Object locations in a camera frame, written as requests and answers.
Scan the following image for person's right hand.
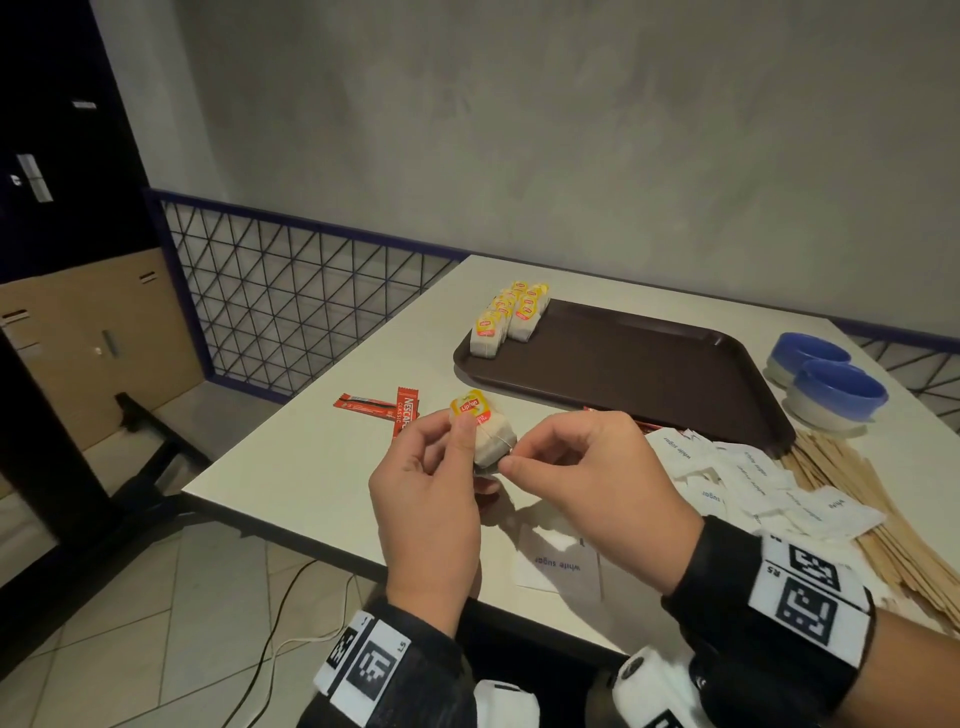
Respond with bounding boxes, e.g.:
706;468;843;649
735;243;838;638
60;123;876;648
498;410;705;598

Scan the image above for person's left hand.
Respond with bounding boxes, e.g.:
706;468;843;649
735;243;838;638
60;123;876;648
368;408;502;639

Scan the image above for pile of red coffee sticks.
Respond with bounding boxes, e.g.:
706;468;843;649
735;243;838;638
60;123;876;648
333;386;665;438

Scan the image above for dark brown tray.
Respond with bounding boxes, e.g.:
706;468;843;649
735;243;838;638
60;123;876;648
452;298;798;459

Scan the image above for pile of white sugar packets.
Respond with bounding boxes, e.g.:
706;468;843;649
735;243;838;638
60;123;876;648
515;427;890;601

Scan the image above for row of tea bags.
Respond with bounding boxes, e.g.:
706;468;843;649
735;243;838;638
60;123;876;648
470;281;520;360

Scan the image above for pile of wooden stir sticks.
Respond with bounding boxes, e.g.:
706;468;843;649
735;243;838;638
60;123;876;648
779;431;960;631

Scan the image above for person's right forearm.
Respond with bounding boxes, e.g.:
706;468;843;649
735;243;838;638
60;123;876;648
847;607;960;728

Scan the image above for black right wrist band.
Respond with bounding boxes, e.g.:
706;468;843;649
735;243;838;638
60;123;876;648
661;515;877;728

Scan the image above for black wrist band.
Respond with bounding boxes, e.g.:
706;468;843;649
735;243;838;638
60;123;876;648
661;515;877;728
298;596;478;728

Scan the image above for black left wrist band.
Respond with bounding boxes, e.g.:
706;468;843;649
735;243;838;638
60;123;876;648
298;596;478;728

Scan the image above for blue and white mug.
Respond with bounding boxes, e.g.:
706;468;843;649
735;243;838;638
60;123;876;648
785;359;890;433
764;332;853;388

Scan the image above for light wooden cabinet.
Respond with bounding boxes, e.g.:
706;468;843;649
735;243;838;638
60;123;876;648
0;247;205;496

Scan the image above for dark blue metal locker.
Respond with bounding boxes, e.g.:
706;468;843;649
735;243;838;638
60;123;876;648
0;0;159;285

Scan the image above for white cable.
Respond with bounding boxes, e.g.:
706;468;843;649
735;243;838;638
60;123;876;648
254;573;361;699

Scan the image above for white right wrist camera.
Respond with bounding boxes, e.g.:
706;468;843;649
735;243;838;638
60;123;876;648
611;646;714;728

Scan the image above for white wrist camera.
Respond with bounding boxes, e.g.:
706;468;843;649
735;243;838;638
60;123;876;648
473;678;541;728
611;646;714;728

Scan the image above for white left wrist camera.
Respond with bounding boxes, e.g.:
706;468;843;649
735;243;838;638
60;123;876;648
473;678;541;728

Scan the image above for black cable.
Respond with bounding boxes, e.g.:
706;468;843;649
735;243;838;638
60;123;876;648
221;558;316;728

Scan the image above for black side table frame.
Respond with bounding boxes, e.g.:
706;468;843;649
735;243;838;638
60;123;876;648
0;329;211;654

